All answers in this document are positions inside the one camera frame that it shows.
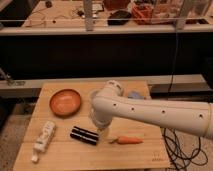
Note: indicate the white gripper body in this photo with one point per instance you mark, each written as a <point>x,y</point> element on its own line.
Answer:
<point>103,133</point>

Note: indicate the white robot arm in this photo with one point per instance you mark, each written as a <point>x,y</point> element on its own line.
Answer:
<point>194,118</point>

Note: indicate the translucent white cup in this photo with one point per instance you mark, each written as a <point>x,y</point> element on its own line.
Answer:
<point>93,93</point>

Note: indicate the orange toy carrot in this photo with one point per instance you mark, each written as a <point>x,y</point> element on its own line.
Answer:
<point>127,140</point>

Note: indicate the wooden board table top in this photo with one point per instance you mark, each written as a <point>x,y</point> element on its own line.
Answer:
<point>67,154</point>

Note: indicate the orange wooden bowl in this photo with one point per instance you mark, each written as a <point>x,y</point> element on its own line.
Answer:
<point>65,102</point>

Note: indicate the white toothpaste tube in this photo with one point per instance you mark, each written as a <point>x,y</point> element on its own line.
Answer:
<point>43,140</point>

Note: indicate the black object on bench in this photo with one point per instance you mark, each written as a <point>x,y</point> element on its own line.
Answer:
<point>119,17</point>

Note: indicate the orange crate on bench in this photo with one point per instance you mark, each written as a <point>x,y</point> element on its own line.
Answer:
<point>142,14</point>

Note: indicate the grey metal post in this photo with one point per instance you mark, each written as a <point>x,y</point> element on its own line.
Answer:
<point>87,4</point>

